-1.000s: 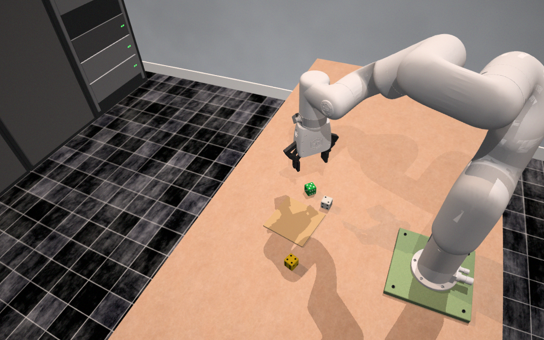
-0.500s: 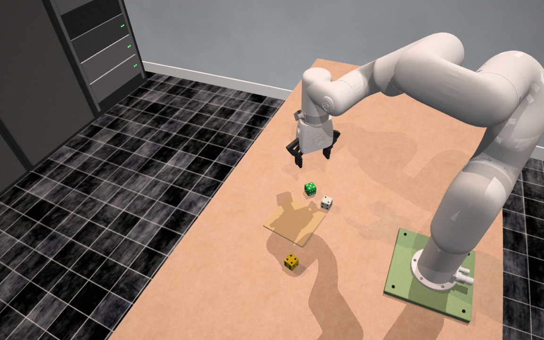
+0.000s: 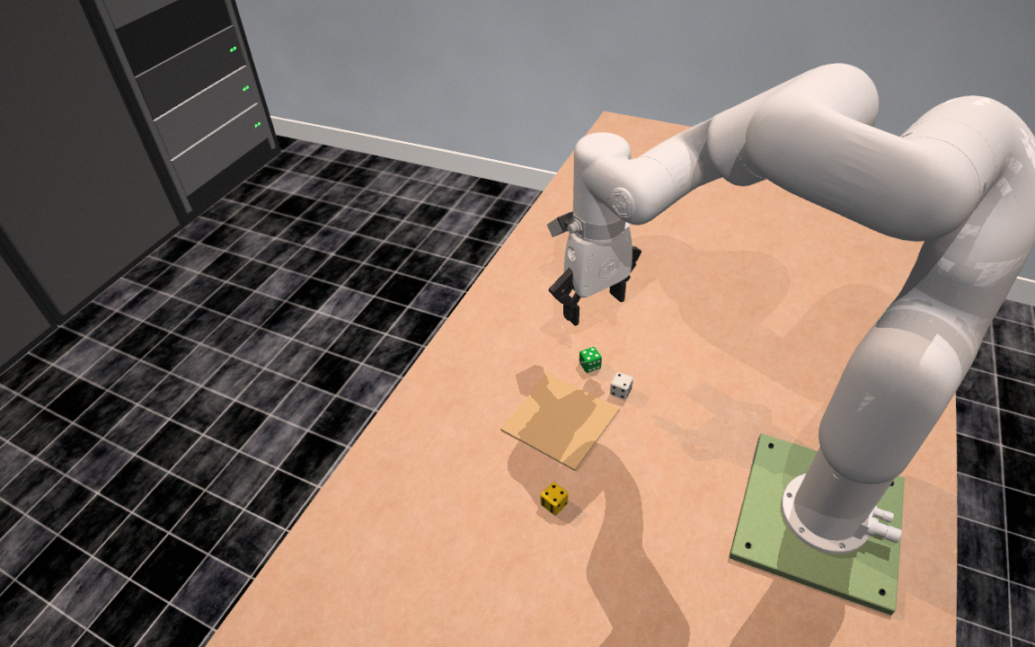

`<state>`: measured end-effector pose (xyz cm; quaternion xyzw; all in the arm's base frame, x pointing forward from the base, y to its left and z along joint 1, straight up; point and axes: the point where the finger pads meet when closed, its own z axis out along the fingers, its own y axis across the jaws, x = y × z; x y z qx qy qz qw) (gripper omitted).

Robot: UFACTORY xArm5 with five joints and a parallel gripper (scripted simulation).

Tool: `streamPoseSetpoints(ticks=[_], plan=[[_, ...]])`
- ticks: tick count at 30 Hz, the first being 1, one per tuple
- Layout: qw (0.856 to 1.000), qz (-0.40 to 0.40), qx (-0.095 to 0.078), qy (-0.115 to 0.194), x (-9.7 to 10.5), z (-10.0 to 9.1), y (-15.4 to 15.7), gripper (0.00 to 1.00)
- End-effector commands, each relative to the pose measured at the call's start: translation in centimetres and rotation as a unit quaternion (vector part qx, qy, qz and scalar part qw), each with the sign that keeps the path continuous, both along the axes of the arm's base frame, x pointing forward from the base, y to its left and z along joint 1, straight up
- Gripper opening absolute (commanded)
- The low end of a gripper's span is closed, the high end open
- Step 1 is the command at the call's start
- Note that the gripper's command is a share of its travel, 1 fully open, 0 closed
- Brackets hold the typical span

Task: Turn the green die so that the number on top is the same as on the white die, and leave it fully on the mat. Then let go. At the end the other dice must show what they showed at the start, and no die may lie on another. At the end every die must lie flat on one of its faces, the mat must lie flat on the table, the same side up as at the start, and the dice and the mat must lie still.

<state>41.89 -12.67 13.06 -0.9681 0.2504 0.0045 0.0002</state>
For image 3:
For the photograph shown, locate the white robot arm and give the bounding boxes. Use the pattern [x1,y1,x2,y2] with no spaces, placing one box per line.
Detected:
[548,64,1035,554]

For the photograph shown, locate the tan square mat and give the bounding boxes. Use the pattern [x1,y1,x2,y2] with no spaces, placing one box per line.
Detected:
[500,374,620,471]

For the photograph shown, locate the green die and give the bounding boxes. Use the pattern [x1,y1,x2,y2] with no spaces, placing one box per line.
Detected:
[579,347,602,373]

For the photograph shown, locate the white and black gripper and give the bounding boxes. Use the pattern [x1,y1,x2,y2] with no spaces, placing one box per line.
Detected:
[548,223,641,326]

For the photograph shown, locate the white die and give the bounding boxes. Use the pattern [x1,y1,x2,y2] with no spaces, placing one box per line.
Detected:
[610,372,633,400]

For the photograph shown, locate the yellow die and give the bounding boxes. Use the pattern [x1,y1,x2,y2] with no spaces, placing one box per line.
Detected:
[541,482,568,514]

